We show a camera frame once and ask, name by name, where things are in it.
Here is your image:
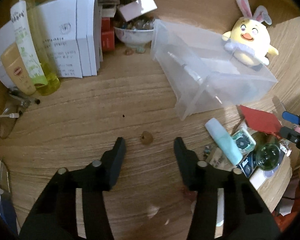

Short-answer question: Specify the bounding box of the dark green spray bottle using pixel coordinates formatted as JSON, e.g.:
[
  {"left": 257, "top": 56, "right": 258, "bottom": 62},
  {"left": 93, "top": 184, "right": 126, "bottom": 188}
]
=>
[{"left": 255, "top": 132, "right": 285, "bottom": 171}]

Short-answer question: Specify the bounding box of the red paper envelope packet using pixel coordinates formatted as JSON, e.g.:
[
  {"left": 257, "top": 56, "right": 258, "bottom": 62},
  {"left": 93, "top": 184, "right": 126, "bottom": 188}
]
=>
[{"left": 239, "top": 105, "right": 282, "bottom": 135}]

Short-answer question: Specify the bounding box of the teal square tape dispenser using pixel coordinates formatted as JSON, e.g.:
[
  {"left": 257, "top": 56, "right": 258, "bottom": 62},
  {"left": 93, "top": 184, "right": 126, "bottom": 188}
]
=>
[{"left": 232, "top": 128, "right": 256, "bottom": 156}]

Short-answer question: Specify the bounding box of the mint blue tube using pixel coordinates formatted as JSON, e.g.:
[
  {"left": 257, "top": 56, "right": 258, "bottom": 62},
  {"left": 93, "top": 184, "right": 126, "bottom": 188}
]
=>
[{"left": 205, "top": 118, "right": 243, "bottom": 166}]

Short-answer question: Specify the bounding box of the white pen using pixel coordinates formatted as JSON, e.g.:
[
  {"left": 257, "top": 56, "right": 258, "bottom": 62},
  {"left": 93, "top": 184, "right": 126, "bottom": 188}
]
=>
[{"left": 166, "top": 50, "right": 211, "bottom": 101}]

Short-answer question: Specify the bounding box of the blue staples box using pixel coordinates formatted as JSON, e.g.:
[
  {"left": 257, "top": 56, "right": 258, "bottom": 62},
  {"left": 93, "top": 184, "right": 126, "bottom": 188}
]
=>
[{"left": 238, "top": 151, "right": 257, "bottom": 178}]

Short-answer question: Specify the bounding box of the yellow chick plush toy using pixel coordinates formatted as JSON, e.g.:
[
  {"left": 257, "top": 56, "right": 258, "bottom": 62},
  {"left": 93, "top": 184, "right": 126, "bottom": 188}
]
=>
[{"left": 222, "top": 0, "right": 279, "bottom": 66}]

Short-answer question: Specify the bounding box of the clear plastic storage box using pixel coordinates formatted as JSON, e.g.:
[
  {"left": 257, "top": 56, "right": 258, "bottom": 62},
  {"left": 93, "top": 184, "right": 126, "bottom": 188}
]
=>
[{"left": 151, "top": 20, "right": 277, "bottom": 120}]

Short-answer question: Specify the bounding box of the small brown nut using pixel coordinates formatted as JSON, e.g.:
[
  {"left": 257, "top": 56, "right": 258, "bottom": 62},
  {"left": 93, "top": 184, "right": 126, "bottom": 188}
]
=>
[{"left": 140, "top": 131, "right": 153, "bottom": 145}]

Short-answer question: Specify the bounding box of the beige sunscreen tube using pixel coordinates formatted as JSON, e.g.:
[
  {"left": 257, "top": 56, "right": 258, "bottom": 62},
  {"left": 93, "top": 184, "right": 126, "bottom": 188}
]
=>
[{"left": 0, "top": 42, "right": 36, "bottom": 95}]

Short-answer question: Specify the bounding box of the red box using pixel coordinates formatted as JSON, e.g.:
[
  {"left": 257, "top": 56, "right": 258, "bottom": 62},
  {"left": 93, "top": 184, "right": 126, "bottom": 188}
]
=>
[{"left": 101, "top": 17, "right": 115, "bottom": 52}]

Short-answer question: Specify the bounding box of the white paper boxes stack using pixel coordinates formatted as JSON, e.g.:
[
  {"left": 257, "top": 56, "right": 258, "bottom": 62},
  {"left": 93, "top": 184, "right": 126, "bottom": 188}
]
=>
[{"left": 0, "top": 0, "right": 103, "bottom": 88}]

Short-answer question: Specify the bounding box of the small pink white box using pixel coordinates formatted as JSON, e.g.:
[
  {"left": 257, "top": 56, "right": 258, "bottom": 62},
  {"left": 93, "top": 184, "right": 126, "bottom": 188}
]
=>
[{"left": 117, "top": 0, "right": 158, "bottom": 22}]

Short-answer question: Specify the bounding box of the yellow oil spray bottle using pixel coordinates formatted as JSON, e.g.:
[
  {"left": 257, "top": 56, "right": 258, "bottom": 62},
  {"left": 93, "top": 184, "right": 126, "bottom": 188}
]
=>
[{"left": 12, "top": 0, "right": 61, "bottom": 96}]

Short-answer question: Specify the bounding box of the white charging cable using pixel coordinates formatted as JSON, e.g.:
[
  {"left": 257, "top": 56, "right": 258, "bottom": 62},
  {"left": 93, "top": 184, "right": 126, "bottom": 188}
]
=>
[{"left": 0, "top": 112, "right": 23, "bottom": 121}]

